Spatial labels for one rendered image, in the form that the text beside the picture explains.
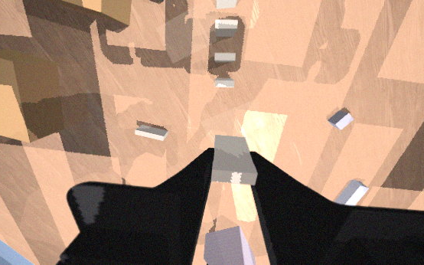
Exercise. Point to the brown wooden block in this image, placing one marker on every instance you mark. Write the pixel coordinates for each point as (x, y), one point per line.
(115, 10)
(30, 103)

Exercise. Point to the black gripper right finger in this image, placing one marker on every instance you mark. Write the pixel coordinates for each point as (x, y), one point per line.
(302, 227)

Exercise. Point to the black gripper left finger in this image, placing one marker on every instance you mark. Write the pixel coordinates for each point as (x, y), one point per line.
(174, 208)

